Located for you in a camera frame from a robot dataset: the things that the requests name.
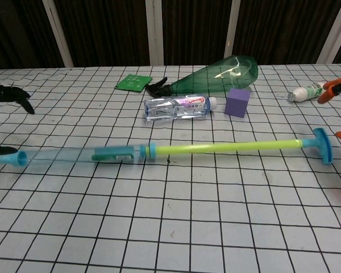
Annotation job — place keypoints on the green transparent spray bottle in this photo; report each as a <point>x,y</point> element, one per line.
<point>216,78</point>

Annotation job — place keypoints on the clear plastic water bottle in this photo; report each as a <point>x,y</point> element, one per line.
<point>170,109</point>

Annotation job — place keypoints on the purple foam cube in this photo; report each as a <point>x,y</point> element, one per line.
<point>236,105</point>

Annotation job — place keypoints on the small white bottle green label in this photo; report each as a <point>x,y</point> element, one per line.
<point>304,93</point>

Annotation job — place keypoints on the white frame post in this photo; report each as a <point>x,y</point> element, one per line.
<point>232,28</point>
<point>154,31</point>
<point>58,34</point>
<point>336,31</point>

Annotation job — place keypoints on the green flat packet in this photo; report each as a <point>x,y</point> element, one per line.
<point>132,82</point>

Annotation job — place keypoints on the grey checked tablecloth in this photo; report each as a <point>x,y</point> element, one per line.
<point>74,227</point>

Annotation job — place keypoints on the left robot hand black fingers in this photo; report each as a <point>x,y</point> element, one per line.
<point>8,94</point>

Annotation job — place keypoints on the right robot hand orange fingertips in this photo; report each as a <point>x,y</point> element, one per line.
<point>334,88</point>

